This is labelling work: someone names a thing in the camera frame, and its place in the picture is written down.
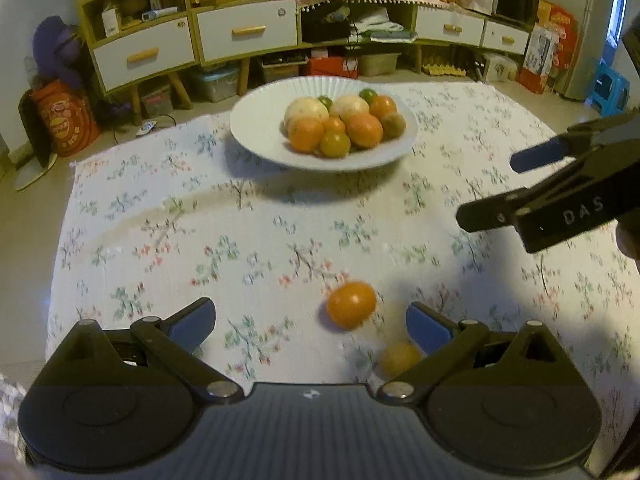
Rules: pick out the green tomato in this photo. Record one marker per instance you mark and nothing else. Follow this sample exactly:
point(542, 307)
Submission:
point(325, 101)
point(368, 95)

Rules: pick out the tall wooden shelf cabinet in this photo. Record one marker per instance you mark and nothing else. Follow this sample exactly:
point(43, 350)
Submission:
point(142, 55)

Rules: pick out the storage box with dark lid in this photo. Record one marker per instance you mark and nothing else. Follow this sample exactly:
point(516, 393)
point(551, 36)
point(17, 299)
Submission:
point(280, 67)

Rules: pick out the floral tablecloth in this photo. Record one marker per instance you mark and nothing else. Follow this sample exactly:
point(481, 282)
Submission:
point(250, 240)

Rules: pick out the egg tray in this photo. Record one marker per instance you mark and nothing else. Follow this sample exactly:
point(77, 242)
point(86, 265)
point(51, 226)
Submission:
point(442, 67)

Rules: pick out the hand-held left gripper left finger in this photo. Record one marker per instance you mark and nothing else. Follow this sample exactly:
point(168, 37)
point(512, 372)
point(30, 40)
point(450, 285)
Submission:
point(192, 325)

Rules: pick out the white patterned carton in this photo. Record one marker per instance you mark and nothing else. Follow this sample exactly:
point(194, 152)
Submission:
point(500, 67)

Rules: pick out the blue plastic stool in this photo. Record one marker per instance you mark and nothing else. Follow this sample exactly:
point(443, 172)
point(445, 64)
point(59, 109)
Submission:
point(611, 87)

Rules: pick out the person's right hand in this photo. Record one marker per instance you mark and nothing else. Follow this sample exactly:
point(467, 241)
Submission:
point(630, 242)

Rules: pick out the wooden cabinet with white drawer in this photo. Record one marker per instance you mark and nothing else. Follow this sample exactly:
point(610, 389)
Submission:
point(247, 30)

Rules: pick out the yellow-green tomato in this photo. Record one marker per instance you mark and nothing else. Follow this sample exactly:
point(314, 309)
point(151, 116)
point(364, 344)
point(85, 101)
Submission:
point(335, 145)

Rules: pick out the white ribbed plate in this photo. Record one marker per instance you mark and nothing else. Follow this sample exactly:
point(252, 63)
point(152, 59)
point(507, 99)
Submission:
point(260, 130)

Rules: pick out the grey refrigerator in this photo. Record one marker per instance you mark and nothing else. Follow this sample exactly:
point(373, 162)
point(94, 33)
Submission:
point(590, 25)

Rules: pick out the speckled pale yellow pear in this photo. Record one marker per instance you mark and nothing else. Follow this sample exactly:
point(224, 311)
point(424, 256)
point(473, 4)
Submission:
point(305, 110)

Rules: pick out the small white floor device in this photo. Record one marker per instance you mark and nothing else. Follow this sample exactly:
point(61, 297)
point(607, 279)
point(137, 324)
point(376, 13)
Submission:
point(146, 128)

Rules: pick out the orange printed bag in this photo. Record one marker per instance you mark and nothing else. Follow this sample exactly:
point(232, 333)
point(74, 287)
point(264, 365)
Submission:
point(62, 120)

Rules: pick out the beige storage box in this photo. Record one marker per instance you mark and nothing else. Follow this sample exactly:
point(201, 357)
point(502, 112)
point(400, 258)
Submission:
point(378, 64)

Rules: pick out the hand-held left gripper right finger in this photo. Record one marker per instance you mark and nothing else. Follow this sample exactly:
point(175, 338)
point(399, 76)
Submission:
point(429, 329)

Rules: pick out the black bag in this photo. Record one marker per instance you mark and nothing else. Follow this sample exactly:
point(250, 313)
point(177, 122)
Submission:
point(325, 25)

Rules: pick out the mandarin orange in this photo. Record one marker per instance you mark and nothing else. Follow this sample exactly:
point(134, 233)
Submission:
point(306, 136)
point(364, 130)

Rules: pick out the clear box with blue lid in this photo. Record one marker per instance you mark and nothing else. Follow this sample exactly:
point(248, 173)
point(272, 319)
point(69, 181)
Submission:
point(215, 84)

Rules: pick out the smooth orange tomato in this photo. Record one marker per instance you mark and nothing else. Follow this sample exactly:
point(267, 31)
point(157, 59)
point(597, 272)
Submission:
point(383, 106)
point(351, 305)
point(334, 125)

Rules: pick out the black panel on oval base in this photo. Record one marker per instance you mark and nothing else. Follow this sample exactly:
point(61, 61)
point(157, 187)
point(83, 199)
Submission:
point(32, 125)

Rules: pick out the small yellow plum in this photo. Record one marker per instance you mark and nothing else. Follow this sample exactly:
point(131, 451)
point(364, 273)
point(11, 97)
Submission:
point(398, 358)

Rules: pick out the small brown kiwi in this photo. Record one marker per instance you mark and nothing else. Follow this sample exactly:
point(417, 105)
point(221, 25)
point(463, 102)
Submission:
point(395, 125)

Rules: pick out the small clear storage box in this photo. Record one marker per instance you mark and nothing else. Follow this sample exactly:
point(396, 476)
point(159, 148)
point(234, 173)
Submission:
point(156, 100)

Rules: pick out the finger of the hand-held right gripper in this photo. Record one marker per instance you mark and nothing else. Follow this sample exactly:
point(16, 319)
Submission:
point(487, 212)
point(537, 155)

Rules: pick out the red cardboard box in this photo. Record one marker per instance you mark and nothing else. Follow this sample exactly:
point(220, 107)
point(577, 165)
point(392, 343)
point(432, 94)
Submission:
point(327, 67)

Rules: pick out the pile of papers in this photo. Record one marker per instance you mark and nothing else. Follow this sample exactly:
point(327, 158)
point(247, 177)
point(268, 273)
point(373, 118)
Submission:
point(382, 25)

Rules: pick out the low wooden media stand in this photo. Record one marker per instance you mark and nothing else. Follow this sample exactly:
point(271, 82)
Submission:
point(450, 27)

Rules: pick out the red cartons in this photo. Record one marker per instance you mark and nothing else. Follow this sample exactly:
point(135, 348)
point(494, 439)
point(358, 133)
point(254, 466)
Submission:
point(550, 40)

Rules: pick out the purple plush toy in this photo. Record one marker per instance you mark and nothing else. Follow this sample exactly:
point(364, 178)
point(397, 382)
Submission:
point(55, 45)

